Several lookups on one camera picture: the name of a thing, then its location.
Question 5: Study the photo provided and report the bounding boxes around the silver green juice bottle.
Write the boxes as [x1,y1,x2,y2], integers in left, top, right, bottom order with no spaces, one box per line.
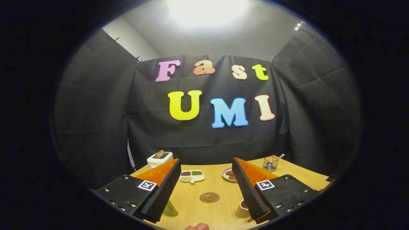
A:
[162,200,179,218]

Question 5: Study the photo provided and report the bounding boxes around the white toaster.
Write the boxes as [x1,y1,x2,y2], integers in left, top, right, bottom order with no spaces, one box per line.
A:
[147,151,174,170]

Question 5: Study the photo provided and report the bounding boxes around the round wooden coaster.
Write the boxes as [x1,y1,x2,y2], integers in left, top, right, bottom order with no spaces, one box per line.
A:
[199,192,220,203]

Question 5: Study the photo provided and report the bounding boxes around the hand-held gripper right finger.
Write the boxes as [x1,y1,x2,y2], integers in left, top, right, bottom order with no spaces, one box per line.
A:
[232,157,320,224]

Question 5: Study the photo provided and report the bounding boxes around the wire mesh holder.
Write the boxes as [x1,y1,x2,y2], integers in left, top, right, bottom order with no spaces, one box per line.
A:
[263,156,279,173]

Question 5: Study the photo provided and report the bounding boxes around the white plate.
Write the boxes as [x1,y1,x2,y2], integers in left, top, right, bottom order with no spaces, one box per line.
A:
[222,167,238,183]

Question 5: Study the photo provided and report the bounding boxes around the beige cup with handle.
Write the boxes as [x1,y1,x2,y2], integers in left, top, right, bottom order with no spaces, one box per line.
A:
[236,200,253,219]

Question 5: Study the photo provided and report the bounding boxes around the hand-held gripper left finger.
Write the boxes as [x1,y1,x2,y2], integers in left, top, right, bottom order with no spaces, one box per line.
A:
[90,158,182,224]

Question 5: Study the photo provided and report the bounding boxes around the wooden table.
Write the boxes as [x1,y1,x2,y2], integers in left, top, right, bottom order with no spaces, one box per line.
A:
[129,156,331,230]

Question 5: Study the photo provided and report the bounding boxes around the white divided dish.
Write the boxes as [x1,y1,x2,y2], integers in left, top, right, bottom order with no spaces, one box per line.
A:
[179,170,205,184]

